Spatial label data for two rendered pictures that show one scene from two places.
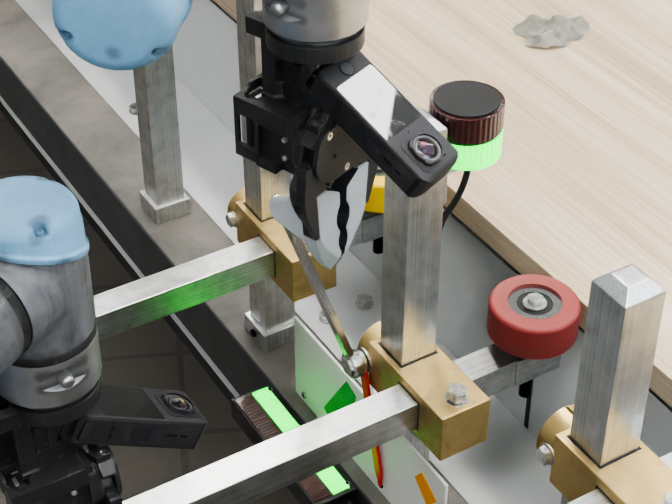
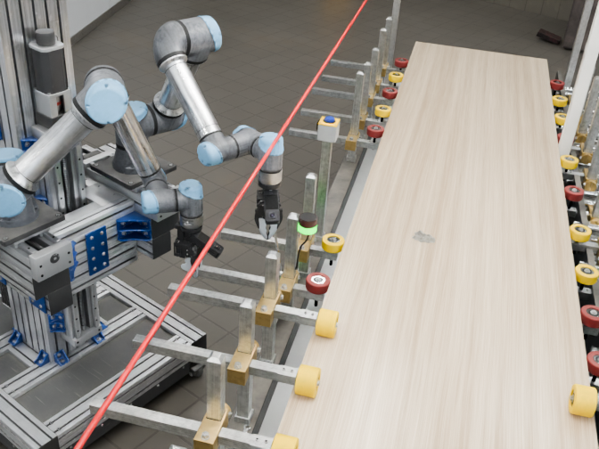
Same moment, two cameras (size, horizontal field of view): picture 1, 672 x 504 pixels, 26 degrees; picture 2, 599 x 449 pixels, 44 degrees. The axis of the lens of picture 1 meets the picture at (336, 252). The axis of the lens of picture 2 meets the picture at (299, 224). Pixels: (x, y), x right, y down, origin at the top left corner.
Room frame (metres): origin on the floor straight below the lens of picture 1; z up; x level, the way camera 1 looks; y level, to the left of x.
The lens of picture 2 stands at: (-0.51, -1.44, 2.33)
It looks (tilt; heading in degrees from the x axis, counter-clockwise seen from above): 32 degrees down; 43
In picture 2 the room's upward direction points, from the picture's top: 4 degrees clockwise
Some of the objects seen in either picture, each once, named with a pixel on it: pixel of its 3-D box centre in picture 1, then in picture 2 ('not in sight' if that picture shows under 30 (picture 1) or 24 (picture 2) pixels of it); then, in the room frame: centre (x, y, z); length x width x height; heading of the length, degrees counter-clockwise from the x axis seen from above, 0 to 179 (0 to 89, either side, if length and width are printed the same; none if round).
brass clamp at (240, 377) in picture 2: not in sight; (243, 360); (0.51, -0.33, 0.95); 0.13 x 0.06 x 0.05; 31
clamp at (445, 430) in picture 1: (423, 382); (288, 284); (0.94, -0.08, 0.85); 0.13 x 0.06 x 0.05; 31
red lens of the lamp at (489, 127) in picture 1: (466, 111); (307, 220); (0.98, -0.10, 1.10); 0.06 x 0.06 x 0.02
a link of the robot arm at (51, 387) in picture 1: (47, 359); (191, 219); (0.74, 0.20, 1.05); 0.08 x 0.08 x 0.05
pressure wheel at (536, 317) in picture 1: (530, 346); (316, 291); (0.97, -0.17, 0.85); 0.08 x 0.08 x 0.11
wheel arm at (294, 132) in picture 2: not in sight; (332, 138); (1.94, 0.64, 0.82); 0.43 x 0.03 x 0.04; 121
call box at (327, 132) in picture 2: not in sight; (328, 130); (1.39, 0.20, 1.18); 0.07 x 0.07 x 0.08; 31
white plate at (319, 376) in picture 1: (364, 434); not in sight; (0.97, -0.03, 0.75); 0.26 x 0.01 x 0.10; 31
